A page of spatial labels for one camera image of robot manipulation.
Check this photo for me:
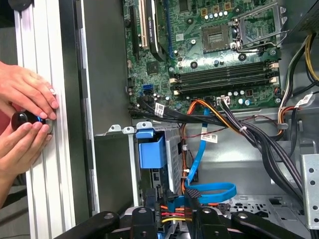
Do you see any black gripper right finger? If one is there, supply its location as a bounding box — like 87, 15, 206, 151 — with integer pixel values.
185, 188, 309, 239

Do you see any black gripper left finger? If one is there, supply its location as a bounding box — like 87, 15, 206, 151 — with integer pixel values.
53, 206, 157, 239

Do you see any multicolour power wire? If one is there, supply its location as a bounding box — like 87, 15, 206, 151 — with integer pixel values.
154, 203, 197, 225

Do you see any hard disk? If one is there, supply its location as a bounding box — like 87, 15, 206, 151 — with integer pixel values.
135, 121, 181, 215

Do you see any blue data wire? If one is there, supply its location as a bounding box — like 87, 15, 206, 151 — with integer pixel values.
166, 108, 237, 212

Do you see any round black tool blue ring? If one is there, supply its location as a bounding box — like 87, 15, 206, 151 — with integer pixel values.
11, 111, 54, 141

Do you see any silver disk bay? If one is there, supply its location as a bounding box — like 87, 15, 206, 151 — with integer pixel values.
94, 124, 185, 215

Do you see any person's right hand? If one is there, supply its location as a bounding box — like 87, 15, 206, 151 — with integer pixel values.
0, 121, 53, 209

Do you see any person's left hand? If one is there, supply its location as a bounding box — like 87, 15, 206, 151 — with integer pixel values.
0, 61, 60, 120

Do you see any silver optical drive cage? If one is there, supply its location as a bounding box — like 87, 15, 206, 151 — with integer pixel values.
300, 153, 319, 231

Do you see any green motherboard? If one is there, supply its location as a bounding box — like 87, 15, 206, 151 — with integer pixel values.
123, 0, 284, 113

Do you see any black RAM slot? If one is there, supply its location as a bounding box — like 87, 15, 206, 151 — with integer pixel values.
169, 63, 279, 84
171, 71, 279, 89
171, 61, 277, 77

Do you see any black open PC case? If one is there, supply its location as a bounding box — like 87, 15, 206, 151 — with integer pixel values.
58, 0, 319, 239

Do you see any CPU socket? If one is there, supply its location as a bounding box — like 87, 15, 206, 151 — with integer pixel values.
201, 24, 230, 52

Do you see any black graphics card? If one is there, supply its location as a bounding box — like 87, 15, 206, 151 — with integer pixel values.
146, 0, 166, 62

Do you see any black expansion slot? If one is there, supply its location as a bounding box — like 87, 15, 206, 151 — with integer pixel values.
129, 4, 140, 60

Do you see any cream expansion slot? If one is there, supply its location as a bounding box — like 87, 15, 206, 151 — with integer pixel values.
139, 0, 150, 49

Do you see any metal socket cover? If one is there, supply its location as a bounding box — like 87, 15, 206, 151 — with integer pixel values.
236, 3, 286, 49

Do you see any black wire bundle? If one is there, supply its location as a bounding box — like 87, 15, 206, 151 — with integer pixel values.
219, 99, 307, 212

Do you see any black flat data wire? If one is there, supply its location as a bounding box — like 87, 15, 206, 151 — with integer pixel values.
128, 96, 225, 125

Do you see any orange wire bundle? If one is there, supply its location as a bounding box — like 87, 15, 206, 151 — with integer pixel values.
186, 99, 240, 132

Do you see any grey power wire bundle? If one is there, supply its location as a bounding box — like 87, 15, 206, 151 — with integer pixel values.
276, 34, 315, 130

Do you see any yellow power wire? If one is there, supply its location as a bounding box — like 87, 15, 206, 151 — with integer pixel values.
304, 33, 319, 85

